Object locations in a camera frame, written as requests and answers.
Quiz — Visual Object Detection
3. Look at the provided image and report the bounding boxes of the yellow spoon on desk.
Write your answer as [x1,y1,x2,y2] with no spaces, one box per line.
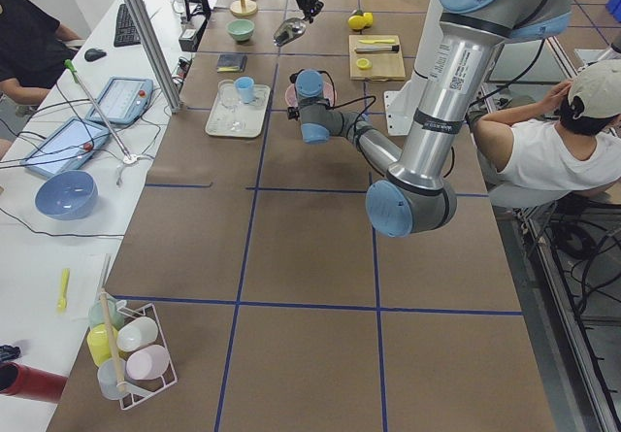
[56,268,70,313]

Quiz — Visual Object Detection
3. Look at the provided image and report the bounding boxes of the person in white shirt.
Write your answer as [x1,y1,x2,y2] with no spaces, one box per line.
[470,59,620,197]

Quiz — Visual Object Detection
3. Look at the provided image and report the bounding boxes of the lemon slice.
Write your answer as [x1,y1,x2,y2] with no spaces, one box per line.
[355,58,373,71]

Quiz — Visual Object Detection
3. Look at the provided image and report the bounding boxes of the pink bowl of ice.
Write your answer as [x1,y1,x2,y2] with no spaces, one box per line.
[284,82,337,108]

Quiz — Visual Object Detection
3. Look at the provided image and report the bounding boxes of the yellow plastic knife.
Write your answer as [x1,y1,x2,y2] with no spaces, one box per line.
[358,39,396,45]

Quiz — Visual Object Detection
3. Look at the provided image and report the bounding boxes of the teach pendant tablet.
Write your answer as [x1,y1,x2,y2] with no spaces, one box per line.
[97,77,154,126]
[20,116,111,178]

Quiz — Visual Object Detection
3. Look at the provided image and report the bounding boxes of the mint green bowl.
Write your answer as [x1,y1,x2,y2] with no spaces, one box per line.
[226,18,255,43]

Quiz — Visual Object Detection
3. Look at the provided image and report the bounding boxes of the person in black shirt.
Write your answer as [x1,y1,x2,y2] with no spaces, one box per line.
[0,0,83,156]

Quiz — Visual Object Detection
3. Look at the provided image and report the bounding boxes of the red cylinder bottle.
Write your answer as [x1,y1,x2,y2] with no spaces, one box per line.
[1,362,67,404]

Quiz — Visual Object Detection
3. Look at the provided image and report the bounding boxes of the gray folded cloth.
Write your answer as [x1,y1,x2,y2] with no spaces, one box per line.
[216,53,247,73]

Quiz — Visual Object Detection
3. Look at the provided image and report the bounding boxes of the yellow cup in rack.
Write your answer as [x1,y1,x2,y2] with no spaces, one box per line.
[86,323,112,367]

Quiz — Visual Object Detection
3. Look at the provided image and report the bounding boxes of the white serving tray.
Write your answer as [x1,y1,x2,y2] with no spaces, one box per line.
[205,84,272,138]

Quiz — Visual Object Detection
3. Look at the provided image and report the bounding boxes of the wooden cup tree stand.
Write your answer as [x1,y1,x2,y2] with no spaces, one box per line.
[229,0,258,18]

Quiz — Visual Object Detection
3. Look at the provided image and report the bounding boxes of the white wire cup rack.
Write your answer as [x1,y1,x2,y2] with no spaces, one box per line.
[97,292,178,411]

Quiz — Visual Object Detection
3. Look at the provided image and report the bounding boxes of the metal ice scoop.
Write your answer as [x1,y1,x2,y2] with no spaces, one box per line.
[273,17,307,48]

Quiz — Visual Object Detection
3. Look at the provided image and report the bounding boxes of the wooden cutting board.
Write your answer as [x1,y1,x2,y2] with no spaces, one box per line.
[348,35,406,81]

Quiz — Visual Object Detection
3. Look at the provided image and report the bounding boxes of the pink cup in rack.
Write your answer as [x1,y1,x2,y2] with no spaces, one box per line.
[126,345,170,380]

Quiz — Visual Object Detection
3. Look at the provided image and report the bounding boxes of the black computer mouse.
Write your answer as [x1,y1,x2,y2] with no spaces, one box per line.
[83,49,107,62]

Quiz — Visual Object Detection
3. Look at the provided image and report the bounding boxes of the clear wine glass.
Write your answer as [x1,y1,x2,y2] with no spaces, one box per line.
[218,80,245,132]

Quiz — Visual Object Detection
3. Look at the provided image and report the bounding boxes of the steel muddler rod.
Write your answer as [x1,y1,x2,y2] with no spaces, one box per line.
[354,45,400,54]

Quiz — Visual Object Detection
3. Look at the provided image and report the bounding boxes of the far teach pendant tablet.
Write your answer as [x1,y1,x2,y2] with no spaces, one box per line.
[97,77,154,126]

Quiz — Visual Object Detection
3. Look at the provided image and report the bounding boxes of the yellow lemon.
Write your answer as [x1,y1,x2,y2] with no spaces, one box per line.
[347,15,368,31]
[363,12,374,28]

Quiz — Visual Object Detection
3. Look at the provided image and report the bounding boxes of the green tipped metal rod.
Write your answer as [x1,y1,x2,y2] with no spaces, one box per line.
[64,59,135,165]

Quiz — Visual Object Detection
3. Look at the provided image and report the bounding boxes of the blue plastic cup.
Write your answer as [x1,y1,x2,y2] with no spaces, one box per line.
[234,76,255,104]

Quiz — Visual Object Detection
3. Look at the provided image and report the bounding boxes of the black keyboard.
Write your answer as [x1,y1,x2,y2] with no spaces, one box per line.
[113,3,141,48]

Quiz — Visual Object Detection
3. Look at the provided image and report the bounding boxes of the aluminium frame post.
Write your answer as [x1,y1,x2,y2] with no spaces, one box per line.
[124,0,181,114]

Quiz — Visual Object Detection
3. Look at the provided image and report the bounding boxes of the near teach pendant tablet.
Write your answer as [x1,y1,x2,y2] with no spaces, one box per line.
[20,116,111,178]

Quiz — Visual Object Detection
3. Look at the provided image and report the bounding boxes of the blue bowl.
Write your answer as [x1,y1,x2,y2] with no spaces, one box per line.
[35,170,99,220]

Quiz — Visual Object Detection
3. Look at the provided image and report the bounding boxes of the white cup in rack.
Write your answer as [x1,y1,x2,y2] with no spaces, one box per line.
[116,316,159,352]

